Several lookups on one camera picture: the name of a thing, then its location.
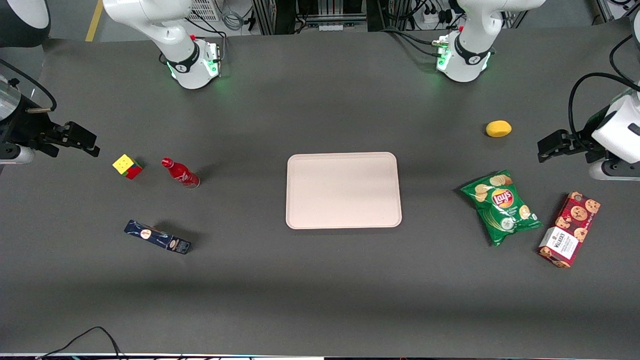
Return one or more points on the pale pink plastic tray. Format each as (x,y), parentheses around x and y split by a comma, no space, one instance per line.
(343,190)

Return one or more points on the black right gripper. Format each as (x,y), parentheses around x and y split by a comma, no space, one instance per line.
(31,130)

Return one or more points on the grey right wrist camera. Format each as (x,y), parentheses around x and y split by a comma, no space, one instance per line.
(12,155)

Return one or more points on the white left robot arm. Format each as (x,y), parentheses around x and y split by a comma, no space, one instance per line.
(470,50)

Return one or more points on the red coke bottle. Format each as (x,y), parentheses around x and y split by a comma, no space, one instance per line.
(182,174)

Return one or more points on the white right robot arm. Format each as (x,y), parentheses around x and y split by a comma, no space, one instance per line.
(170,30)

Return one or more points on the black aluminium frame rack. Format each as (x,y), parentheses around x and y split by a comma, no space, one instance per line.
(320,12)

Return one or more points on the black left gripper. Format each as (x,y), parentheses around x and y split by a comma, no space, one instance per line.
(581,142)

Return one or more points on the red cookie box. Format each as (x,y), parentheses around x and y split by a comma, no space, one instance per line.
(570,229)

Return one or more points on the white power strip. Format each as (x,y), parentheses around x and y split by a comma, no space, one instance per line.
(436,16)

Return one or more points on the green Lay's chips bag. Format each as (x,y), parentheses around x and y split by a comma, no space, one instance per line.
(501,206)

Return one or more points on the white mesh basket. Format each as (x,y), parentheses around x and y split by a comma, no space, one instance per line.
(206,9)

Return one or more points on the colourful rubik's cube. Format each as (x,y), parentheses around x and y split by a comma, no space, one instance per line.
(126,166)

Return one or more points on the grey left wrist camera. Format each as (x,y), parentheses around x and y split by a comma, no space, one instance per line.
(615,171)

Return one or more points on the dark blue carton box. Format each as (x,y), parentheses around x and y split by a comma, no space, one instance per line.
(157,237)

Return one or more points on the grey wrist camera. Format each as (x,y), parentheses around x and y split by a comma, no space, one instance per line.
(615,171)
(12,155)

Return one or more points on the yellow lemon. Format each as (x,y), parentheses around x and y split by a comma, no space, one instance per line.
(498,129)

